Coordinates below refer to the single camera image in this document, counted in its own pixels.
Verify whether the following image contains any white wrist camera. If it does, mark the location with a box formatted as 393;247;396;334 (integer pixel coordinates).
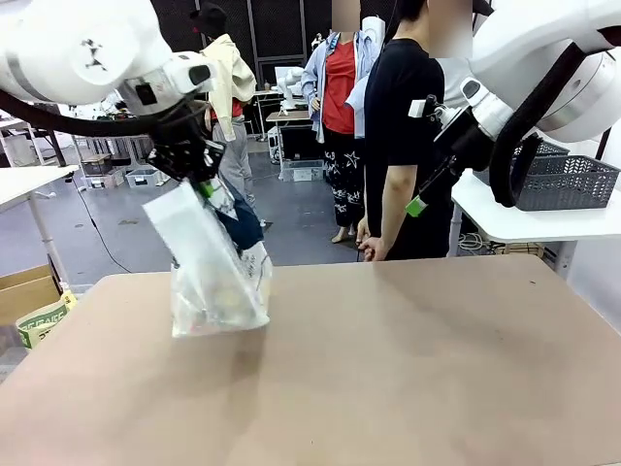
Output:
167;51;218;94
408;94;452;123

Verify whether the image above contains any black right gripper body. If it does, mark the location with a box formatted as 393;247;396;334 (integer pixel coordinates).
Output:
434;110;491;172

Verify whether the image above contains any person's right hand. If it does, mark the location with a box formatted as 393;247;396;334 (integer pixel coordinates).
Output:
360;235;392;264

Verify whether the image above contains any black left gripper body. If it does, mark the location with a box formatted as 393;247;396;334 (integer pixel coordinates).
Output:
147;118;217;182

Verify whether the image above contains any white side table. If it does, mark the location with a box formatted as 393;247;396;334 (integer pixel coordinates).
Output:
449;168;621;244

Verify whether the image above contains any background wooden work table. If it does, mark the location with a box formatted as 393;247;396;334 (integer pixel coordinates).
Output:
54;102;161;188

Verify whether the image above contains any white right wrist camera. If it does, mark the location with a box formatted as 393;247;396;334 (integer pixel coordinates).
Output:
408;94;452;123

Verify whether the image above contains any person's right forearm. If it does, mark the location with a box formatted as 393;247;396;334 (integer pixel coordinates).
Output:
379;163;419;243

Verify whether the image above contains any mannequin with cream hoodie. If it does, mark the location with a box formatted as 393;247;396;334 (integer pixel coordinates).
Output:
189;2;258;211

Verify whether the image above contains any mannequin with red top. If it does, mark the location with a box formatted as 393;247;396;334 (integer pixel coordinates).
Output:
300;28;368;245

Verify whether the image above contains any person in black t-shirt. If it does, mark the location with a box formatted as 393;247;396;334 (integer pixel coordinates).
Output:
362;0;494;262

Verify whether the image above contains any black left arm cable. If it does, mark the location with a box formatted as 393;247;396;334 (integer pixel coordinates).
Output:
0;89;208;138

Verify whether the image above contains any clear storage bin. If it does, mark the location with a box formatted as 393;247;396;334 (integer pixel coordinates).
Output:
279;158;326;183
124;166;169;190

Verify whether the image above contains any black slanted pole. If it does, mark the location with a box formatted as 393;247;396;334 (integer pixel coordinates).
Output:
595;126;613;161

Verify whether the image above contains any brown cardboard box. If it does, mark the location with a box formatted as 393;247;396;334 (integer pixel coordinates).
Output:
0;264;64;327

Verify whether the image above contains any clear navy-handled shopping bag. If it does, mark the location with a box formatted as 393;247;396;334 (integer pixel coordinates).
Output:
141;177;274;340

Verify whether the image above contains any green printed paper sack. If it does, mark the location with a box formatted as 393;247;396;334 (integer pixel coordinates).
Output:
16;289;79;351

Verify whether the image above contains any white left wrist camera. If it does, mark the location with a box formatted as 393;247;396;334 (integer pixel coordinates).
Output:
167;51;218;94

